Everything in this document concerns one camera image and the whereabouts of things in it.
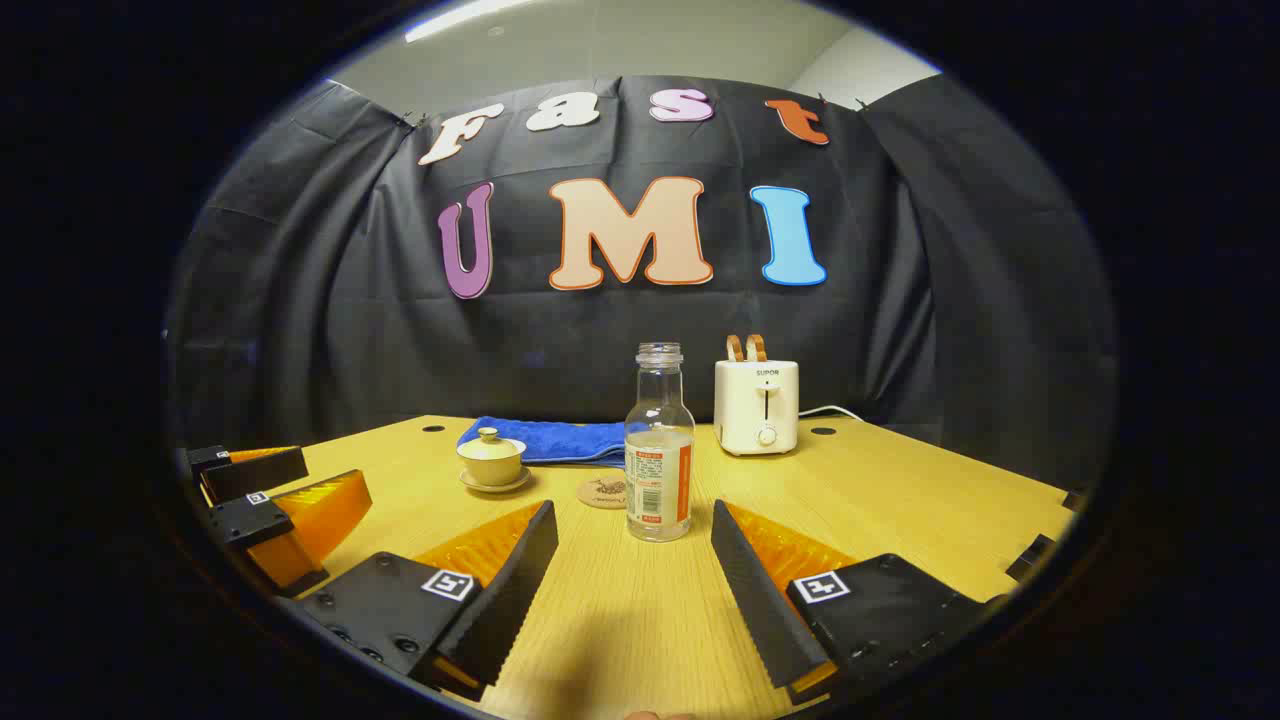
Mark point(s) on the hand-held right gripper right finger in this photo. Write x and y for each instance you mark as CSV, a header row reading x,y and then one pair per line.
x,y
760,590

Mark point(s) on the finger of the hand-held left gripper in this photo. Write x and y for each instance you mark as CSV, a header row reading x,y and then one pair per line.
x,y
250,475
250,518

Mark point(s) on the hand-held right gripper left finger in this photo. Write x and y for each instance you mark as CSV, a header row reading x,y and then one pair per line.
x,y
505,590

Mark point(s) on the beige ceramic teacup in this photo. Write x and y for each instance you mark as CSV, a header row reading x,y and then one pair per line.
x,y
491,470

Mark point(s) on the round cork coaster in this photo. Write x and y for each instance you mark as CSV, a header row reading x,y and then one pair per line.
x,y
600,492

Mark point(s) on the clear plastic water bottle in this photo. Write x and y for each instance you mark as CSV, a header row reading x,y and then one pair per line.
x,y
659,480

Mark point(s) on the beige ceramic saucer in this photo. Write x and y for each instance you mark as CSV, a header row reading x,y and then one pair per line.
x,y
495,488

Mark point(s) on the blue towel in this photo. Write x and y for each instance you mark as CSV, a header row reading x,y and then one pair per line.
x,y
570,440

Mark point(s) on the cream toaster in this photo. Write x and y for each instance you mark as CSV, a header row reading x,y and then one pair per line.
x,y
756,405

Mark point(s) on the toast bread slice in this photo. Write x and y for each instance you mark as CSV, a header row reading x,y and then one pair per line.
x,y
757,348
735,348

